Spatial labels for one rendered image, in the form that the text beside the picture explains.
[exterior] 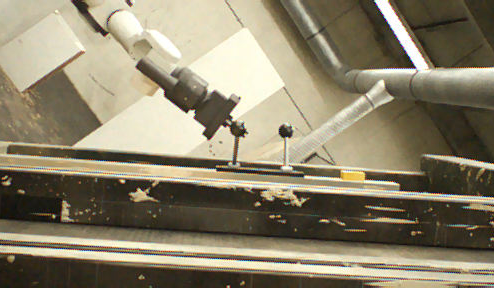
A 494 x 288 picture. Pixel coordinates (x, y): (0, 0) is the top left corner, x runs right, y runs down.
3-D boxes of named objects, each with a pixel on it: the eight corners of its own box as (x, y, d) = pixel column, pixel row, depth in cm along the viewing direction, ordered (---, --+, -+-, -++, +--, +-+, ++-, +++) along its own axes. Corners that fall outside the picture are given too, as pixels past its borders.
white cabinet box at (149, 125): (53, 159, 561) (238, 31, 566) (91, 211, 570) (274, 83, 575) (38, 170, 501) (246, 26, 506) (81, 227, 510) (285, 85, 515)
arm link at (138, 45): (164, 90, 144) (140, 59, 152) (186, 59, 142) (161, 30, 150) (144, 81, 139) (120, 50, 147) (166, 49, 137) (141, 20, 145)
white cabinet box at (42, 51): (-3, 45, 642) (54, 5, 644) (30, 91, 651) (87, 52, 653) (-17, 43, 597) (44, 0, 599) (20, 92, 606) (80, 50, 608)
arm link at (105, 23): (127, 67, 152) (98, 28, 163) (160, 41, 152) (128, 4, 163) (104, 41, 143) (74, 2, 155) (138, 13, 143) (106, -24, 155)
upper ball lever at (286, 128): (276, 178, 143) (277, 127, 149) (292, 179, 143) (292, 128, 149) (279, 171, 140) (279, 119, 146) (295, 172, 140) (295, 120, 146)
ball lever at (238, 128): (225, 165, 143) (230, 115, 136) (241, 167, 144) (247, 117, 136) (224, 175, 140) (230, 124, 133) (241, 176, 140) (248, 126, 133)
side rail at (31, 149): (12, 183, 165) (15, 142, 164) (414, 211, 173) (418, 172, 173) (5, 185, 159) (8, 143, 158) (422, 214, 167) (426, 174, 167)
